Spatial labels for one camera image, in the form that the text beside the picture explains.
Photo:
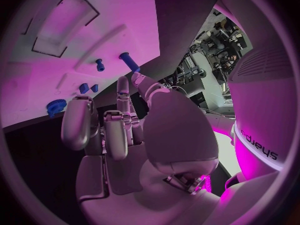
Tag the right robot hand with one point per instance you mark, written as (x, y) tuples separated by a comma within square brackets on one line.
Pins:
[(178, 131)]

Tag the white task board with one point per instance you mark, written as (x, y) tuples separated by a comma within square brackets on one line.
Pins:
[(117, 15)]

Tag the blue long cylinder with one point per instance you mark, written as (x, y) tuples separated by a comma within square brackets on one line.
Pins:
[(129, 61)]

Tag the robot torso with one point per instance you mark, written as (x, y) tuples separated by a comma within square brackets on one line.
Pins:
[(262, 97)]

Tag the blue block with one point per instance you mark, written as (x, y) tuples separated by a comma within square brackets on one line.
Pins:
[(95, 88), (83, 88)]

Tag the blue peg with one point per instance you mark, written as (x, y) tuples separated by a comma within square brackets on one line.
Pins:
[(99, 64)]

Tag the blue gear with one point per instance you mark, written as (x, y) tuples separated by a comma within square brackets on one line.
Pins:
[(55, 106)]

